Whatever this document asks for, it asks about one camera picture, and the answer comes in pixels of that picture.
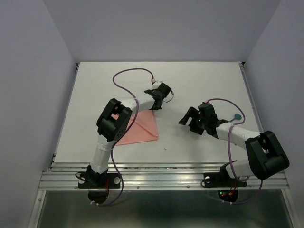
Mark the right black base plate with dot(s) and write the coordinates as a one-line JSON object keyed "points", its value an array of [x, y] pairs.
{"points": [[220, 180]]}

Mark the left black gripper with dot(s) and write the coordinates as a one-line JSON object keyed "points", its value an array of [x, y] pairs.
{"points": [[156, 109]]}

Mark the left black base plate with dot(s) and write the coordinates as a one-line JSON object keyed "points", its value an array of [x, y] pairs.
{"points": [[108, 181]]}

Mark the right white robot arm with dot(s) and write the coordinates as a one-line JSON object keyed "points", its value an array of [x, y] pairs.
{"points": [[265, 155]]}

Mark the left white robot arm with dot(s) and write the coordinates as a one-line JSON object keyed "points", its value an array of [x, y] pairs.
{"points": [[112, 126]]}

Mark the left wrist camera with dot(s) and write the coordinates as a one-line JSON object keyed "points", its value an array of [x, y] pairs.
{"points": [[156, 84]]}

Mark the pink satin napkin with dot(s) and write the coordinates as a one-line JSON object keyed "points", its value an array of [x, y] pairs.
{"points": [[143, 130]]}

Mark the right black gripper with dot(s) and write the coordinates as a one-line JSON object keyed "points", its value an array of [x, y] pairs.
{"points": [[192, 112]]}

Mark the teal plastic spoon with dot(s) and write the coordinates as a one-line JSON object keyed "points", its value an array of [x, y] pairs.
{"points": [[237, 119]]}

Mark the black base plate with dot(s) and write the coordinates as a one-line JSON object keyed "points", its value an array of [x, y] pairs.
{"points": [[220, 180], [108, 181]]}

